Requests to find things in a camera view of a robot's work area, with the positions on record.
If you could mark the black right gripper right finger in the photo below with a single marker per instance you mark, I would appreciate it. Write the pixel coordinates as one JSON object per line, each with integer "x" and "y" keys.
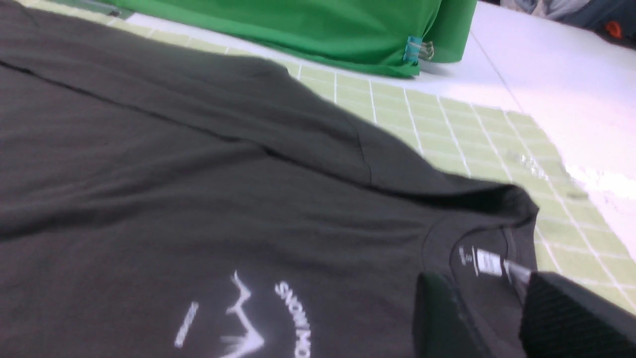
{"x": 562, "y": 319}

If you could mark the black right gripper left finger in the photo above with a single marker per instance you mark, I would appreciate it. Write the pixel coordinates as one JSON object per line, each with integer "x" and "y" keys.
{"x": 442, "y": 324}

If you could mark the dark gray long-sleeve top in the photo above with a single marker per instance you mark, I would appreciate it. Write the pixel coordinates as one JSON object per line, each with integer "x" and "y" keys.
{"x": 161, "y": 202}

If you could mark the green checkered table mat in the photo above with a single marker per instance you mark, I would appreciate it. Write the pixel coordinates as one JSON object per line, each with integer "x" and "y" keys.
{"x": 456, "y": 136}

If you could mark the green backdrop cloth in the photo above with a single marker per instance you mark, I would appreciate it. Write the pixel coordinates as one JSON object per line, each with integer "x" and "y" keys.
{"x": 367, "y": 36}

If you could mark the dark clutter with orange object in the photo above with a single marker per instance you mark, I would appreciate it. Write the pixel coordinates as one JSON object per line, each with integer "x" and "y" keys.
{"x": 612, "y": 20}

